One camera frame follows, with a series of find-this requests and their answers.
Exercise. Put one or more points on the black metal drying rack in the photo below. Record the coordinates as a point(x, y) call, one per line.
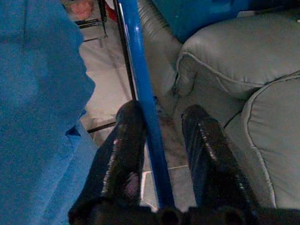
point(127, 70)

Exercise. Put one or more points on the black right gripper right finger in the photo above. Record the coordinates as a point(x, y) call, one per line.
point(211, 159)

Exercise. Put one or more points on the grey leather sofa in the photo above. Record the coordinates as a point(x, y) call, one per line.
point(234, 58)

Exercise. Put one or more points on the blue shirt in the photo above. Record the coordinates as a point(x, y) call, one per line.
point(35, 93)

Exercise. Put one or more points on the blue hard suitcase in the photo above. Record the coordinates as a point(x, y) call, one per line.
point(199, 18)

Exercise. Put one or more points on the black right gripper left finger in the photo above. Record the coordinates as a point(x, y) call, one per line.
point(122, 152)

